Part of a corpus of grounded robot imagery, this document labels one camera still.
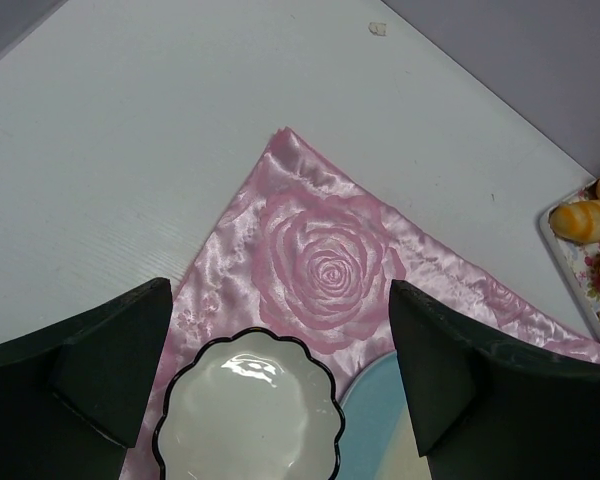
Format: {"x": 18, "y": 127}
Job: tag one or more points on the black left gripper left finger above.
{"x": 73, "y": 395}

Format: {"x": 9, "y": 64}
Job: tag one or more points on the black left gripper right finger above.
{"x": 484, "y": 405}

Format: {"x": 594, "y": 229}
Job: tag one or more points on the orange striped bread roll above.
{"x": 578, "y": 222}

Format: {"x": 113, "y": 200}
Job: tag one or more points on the blue and cream plate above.
{"x": 378, "y": 441}

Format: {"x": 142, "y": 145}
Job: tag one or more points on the floral rectangular tray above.
{"x": 578, "y": 263}

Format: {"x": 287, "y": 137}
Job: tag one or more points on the white scalloped black-rimmed bowl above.
{"x": 251, "y": 406}

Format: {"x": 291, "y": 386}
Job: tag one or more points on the pink rose satin cloth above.
{"x": 304, "y": 251}

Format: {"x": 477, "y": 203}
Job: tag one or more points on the small white scrap on table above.
{"x": 377, "y": 29}

